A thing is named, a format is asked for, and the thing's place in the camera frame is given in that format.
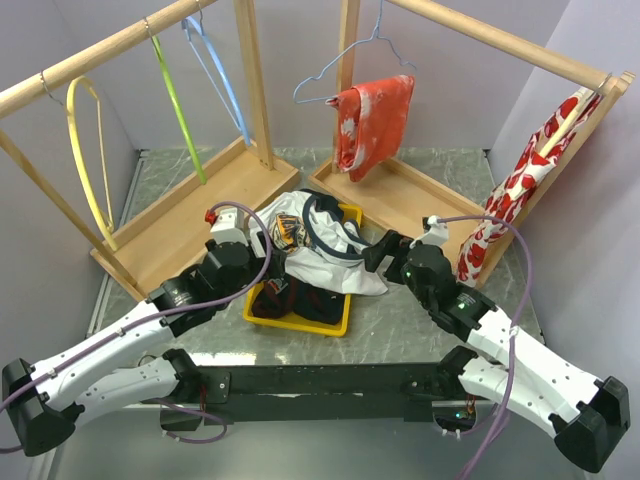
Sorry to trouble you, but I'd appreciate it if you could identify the white graphic tank top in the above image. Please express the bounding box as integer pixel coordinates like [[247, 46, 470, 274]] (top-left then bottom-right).
[[257, 189, 388, 296]]

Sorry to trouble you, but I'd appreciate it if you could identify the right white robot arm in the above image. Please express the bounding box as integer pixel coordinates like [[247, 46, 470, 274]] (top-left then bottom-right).
[[363, 230, 630, 473]]

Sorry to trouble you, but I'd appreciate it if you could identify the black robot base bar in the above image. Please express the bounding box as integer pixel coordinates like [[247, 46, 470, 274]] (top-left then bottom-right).
[[139, 357, 496, 434]]

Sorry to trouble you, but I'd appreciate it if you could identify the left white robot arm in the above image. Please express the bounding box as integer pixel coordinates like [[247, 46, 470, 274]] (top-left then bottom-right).
[[1, 235, 285, 457]]

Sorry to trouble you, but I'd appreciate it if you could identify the green hanger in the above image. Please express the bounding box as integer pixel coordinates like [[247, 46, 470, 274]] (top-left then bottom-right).
[[150, 35, 207, 185]]

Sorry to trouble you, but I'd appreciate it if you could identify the wooden hanger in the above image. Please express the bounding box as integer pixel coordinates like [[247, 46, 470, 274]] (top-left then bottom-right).
[[539, 91, 598, 158]]

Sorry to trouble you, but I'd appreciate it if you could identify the blue plastic hanger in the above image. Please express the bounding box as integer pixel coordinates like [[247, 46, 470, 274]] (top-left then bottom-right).
[[181, 16, 251, 146]]

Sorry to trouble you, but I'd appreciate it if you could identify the yellow hanger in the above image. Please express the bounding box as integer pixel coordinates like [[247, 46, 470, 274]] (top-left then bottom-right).
[[66, 76, 118, 251]]

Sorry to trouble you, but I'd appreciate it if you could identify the dark navy garment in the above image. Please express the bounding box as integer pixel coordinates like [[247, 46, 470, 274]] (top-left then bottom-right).
[[250, 274, 345, 325]]

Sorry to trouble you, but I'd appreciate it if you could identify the right wooden clothes rack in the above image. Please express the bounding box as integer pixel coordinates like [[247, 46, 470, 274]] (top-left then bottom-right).
[[308, 0, 637, 290]]

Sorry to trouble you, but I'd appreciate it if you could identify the wooden clothes rack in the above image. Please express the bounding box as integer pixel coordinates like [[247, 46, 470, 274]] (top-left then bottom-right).
[[1, 1, 299, 300], [308, 0, 637, 290]]

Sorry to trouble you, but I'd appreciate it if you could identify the yellow plastic bin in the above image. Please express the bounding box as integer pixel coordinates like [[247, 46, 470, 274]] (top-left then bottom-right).
[[243, 203, 362, 337]]

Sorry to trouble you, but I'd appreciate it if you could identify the left wooden clothes rack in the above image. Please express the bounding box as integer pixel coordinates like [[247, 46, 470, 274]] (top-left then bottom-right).
[[1, 1, 299, 300]]

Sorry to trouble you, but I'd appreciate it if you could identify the red floral white garment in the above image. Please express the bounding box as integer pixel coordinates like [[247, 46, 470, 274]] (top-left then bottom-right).
[[456, 88, 602, 286]]

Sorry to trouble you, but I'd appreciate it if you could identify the orange tie-dye garment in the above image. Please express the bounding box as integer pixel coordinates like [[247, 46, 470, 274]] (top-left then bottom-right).
[[325, 75, 415, 182]]

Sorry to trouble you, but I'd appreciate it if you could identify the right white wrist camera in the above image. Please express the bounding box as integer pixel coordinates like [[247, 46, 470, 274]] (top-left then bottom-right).
[[421, 215, 449, 247]]

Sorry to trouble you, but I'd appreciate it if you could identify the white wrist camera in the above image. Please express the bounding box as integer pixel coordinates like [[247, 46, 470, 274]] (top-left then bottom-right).
[[205, 207, 249, 246], [421, 215, 449, 247]]

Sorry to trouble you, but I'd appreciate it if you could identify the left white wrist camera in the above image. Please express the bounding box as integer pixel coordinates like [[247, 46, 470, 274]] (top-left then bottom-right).
[[205, 207, 249, 246]]

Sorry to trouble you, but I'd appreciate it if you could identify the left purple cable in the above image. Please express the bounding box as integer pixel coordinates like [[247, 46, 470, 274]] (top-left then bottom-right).
[[0, 200, 275, 454]]

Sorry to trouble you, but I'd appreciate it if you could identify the blue wire hanger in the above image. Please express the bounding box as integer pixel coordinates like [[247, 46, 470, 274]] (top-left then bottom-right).
[[292, 1, 418, 104]]

